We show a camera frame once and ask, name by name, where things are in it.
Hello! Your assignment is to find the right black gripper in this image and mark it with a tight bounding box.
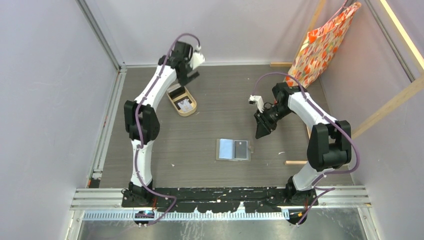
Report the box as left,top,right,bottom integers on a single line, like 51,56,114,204
254,103,293,139

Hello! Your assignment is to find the black VIP credit card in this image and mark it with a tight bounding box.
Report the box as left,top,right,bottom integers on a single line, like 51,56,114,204
234,140,249,160

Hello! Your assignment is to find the beige card holder wallet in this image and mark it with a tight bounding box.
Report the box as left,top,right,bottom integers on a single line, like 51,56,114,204
215,138,252,162

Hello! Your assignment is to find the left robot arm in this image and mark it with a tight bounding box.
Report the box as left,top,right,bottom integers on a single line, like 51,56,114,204
123,41,205,207

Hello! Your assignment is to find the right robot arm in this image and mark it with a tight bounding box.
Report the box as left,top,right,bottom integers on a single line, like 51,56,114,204
248,82,352,205

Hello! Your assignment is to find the loose white card in tray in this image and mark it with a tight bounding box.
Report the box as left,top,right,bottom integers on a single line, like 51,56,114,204
177,98,193,113

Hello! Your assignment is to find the gold oval tray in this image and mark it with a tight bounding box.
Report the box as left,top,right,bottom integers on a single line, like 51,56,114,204
166,86,197,117

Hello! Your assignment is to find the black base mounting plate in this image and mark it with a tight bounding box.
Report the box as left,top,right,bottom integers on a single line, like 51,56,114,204
120,186,317,213

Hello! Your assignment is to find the orange floral fabric bag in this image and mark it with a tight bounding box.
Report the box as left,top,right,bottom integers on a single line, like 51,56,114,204
288,2,362,88

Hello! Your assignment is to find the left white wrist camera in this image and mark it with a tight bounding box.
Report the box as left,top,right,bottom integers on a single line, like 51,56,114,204
189,50,206,70

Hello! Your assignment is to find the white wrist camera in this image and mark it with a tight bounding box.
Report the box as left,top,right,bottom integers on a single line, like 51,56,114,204
189,50,206,70
248,95,265,113

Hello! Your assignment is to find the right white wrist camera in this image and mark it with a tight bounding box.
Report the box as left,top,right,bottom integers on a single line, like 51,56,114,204
248,95,265,113

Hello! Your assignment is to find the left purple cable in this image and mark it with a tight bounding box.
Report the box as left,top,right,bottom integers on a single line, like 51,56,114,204
134,33,203,227

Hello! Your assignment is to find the purple cable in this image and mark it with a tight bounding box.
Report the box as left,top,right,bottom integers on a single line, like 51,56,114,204
253,72,361,226
134,33,203,227

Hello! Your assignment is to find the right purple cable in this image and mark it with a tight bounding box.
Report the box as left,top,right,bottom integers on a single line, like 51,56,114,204
253,72,361,226

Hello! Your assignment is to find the aluminium rail frame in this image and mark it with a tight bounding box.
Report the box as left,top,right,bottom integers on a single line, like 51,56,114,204
66,0,382,240

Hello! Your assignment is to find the wooden frame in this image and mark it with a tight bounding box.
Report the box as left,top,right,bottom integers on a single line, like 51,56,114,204
269,0,424,166

